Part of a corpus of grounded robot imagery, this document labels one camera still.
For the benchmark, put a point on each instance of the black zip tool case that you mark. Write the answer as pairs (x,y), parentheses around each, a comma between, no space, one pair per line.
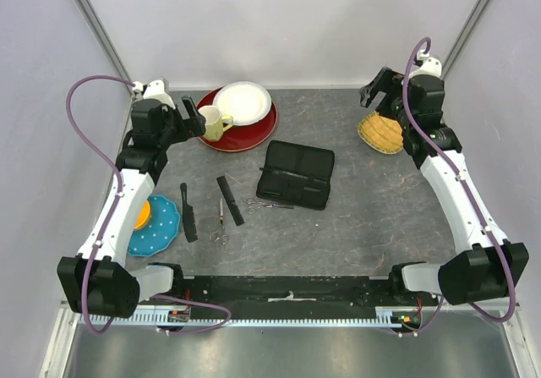
(296,174)

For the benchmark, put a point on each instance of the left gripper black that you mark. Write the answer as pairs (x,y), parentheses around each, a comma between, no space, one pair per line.
(194,123)

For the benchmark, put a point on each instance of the grey slotted cable duct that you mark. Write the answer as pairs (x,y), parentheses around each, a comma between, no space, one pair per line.
(173,317)

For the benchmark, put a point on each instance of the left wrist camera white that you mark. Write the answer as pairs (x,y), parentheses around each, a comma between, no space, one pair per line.
(156,89)

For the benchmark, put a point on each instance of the white paper plate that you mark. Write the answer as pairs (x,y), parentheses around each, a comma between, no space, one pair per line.
(247,102)

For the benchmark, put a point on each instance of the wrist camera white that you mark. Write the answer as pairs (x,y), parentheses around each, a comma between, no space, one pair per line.
(156,89)
(425,64)

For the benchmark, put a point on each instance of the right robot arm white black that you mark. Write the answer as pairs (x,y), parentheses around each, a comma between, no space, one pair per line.
(487,265)

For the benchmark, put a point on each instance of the orange small bowl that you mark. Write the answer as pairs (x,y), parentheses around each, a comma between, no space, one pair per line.
(143,217)

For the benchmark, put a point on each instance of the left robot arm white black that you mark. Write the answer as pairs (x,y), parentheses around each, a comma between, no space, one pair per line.
(95,281)

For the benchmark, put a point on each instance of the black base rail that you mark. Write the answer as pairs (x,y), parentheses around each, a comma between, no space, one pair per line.
(292,297)

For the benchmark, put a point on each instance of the black straight comb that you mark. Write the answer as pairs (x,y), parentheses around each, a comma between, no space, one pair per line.
(230,200)

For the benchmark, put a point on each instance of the black handled comb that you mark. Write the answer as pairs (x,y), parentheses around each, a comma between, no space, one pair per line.
(189,225)

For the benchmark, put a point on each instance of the yellow woven bamboo basket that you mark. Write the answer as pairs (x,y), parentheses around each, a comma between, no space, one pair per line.
(382,134)

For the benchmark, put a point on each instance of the pale yellow mug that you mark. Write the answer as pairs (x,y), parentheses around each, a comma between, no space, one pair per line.
(216,122)

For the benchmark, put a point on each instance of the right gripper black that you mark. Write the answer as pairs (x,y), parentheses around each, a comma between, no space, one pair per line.
(388,81)

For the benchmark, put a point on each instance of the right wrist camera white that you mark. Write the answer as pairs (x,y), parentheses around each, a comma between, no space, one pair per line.
(425,64)

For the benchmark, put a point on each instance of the blue dotted plate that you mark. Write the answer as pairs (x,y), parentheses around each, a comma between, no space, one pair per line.
(163,223)

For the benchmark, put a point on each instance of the silver hair scissors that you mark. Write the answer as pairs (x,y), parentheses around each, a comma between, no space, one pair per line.
(219,235)

